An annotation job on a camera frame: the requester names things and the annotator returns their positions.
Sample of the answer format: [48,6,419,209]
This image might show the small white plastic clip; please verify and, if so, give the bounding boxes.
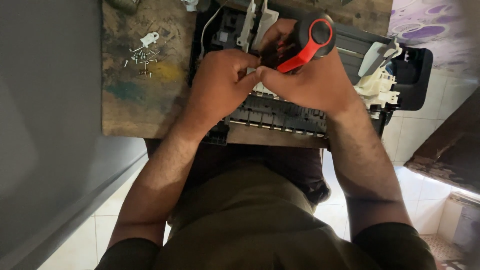
[140,32,160,48]

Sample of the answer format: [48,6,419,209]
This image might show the grey white plastic lever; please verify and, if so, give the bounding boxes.
[358,37,403,78]

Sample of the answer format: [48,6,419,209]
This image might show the purple patterned cloth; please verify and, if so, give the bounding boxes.
[388,0,480,79]

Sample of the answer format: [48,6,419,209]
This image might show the person's left hand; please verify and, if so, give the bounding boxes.
[186,49,263,130]

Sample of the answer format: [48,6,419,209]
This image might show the white plastic gear assembly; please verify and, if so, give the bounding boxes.
[354,67,401,120]

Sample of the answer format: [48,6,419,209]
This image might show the person's olive shirt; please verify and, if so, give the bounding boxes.
[95,159,438,270]

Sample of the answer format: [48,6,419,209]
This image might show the white cable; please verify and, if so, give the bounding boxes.
[200,2,227,61]

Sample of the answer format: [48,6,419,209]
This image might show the dark round object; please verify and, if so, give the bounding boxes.
[105,0,140,16]

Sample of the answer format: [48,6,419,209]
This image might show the pile of small metal screws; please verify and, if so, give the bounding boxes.
[124,47,162,79]

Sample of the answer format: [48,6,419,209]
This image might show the white box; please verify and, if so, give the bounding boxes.
[437,192,480,259]

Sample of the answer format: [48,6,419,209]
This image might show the black red handle screwdriver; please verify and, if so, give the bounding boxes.
[260,11,337,74]

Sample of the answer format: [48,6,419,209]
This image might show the dark wooden furniture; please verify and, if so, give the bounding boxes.
[404,88,480,195]

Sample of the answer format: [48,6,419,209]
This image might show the black printer chassis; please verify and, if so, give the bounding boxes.
[187,0,434,151]

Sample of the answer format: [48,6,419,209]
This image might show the person's dark trousers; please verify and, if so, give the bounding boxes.
[144,138,331,205]

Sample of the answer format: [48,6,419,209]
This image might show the person's right hand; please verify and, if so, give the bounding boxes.
[256,18,364,120]

